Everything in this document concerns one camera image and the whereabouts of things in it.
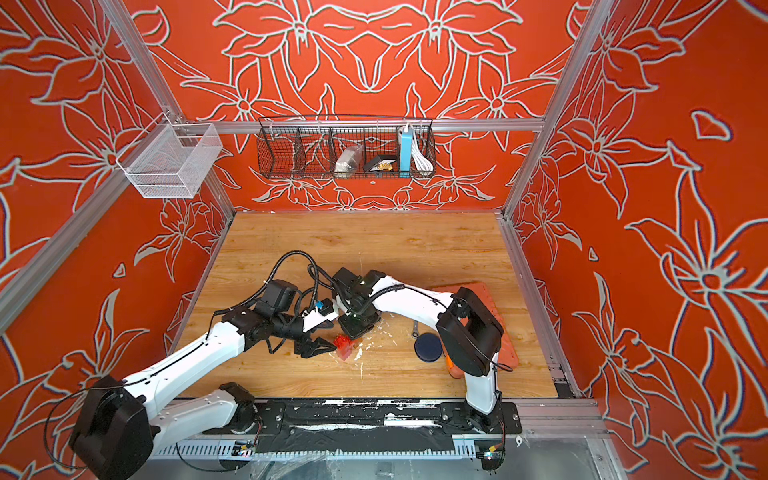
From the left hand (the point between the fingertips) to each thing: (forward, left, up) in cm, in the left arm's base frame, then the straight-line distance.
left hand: (341, 339), depth 80 cm
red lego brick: (-2, -2, +2) cm, 4 cm away
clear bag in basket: (+47, +2, +25) cm, 53 cm away
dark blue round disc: (+1, -25, -5) cm, 25 cm away
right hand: (0, -3, +1) cm, 3 cm away
